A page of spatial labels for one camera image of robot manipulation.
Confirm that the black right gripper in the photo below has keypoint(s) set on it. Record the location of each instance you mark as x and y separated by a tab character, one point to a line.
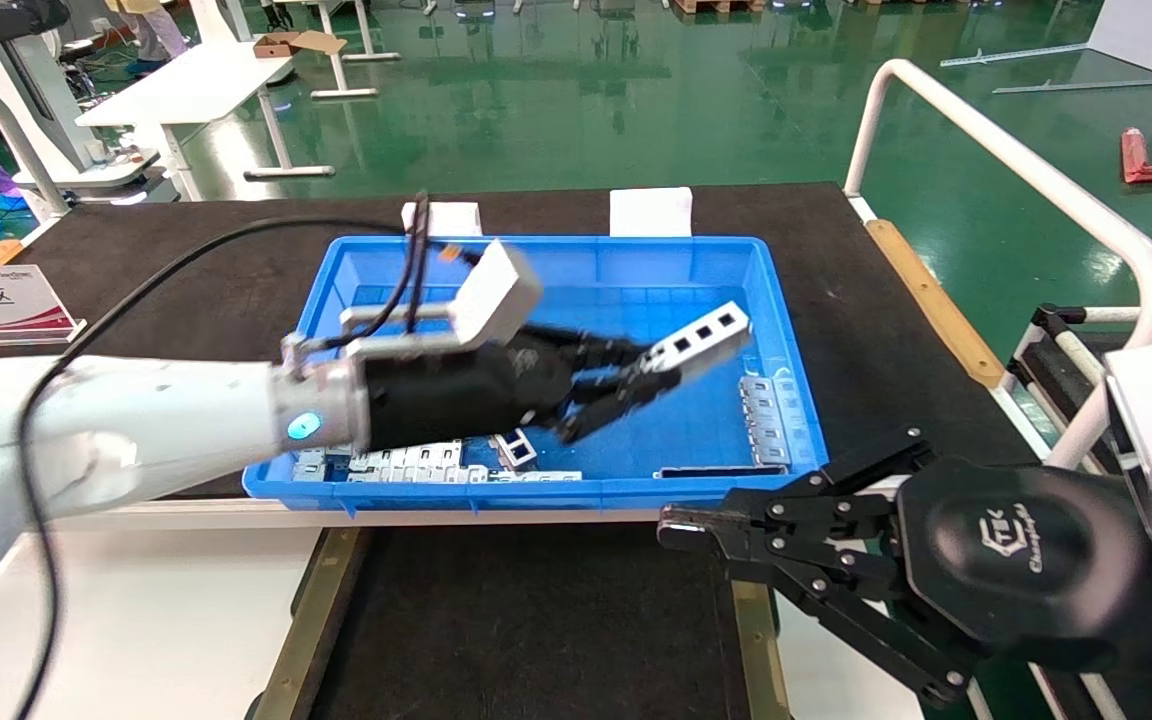
1016	560

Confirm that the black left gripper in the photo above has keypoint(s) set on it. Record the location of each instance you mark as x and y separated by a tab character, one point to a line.
436	395

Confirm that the metal bracket with square holes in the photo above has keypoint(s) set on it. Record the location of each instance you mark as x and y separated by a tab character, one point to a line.
701	335
518	450

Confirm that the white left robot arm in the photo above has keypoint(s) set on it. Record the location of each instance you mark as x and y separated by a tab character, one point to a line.
136	430

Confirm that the blue plastic bin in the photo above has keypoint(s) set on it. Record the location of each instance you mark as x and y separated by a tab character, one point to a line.
636	265

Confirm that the dark thin metal strip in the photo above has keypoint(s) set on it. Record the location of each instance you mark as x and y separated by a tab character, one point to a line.
716	471

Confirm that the slotted silver metal plate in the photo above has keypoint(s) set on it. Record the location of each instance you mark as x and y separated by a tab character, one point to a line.
416	457

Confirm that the black table mat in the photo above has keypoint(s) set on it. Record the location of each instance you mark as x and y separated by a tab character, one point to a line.
886	330

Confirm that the wooden edge strip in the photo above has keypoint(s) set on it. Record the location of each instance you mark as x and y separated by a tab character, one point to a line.
936	305

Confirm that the white table with legs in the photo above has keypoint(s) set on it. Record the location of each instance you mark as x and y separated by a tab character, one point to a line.
341	75

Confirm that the white tube railing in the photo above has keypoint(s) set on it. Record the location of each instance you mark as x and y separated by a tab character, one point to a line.
1036	170

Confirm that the open cardboard box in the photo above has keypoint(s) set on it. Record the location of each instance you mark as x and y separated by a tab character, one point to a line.
281	45

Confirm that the white work table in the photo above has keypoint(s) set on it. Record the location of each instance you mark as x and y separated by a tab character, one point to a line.
196	85

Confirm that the white floor bar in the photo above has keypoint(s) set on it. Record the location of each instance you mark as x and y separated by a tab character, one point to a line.
1086	85
1016	56

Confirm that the person in grey trousers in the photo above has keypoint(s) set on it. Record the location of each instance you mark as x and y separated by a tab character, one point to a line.
151	30

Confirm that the white machine column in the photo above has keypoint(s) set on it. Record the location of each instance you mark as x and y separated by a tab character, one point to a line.
36	90

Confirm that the grey tube railing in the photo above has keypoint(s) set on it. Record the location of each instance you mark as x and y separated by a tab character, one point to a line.
6	125

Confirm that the grey bracket pile front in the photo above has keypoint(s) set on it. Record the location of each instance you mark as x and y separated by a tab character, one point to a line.
536	476

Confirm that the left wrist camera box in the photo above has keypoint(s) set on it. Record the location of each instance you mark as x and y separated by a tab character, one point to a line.
496	295

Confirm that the silver clip metal bracket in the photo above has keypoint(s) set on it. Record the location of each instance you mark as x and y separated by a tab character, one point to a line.
771	420

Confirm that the black frame cart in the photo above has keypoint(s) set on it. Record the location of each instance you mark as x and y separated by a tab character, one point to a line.
1036	350

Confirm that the stacked silver metal bracket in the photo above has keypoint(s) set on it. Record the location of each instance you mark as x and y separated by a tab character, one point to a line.
308	467

